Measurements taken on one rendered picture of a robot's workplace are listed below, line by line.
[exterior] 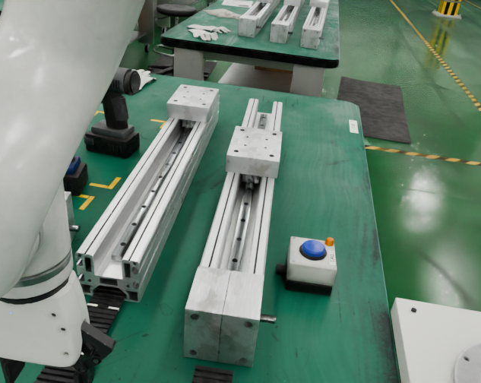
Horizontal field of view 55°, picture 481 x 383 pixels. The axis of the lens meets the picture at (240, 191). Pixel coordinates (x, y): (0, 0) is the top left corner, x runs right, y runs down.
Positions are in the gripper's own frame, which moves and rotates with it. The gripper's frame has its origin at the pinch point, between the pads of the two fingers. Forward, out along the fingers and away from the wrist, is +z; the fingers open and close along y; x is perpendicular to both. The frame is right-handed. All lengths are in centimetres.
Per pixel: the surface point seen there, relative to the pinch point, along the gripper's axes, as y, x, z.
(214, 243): 15.4, 26.3, -2.4
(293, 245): 28.6, 32.4, 0.0
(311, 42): 36, 213, 3
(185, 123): -1, 78, -1
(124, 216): -2.2, 33.4, -0.1
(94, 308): -1.0, 15.5, 4.9
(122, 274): 2.3, 19.2, 0.6
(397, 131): 118, 312, 83
